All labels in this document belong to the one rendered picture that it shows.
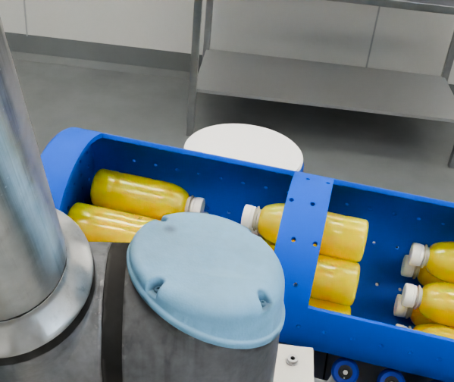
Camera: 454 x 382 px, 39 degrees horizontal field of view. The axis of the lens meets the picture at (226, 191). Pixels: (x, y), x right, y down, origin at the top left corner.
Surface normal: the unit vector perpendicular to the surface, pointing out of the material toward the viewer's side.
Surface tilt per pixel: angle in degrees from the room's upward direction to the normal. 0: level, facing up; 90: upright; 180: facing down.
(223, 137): 0
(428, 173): 0
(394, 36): 90
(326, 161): 0
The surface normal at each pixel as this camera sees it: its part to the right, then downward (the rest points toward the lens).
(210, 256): 0.18, -0.83
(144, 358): 0.06, 0.30
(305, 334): -0.25, 0.70
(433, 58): -0.09, 0.54
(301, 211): -0.04, -0.57
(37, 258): 0.83, 0.50
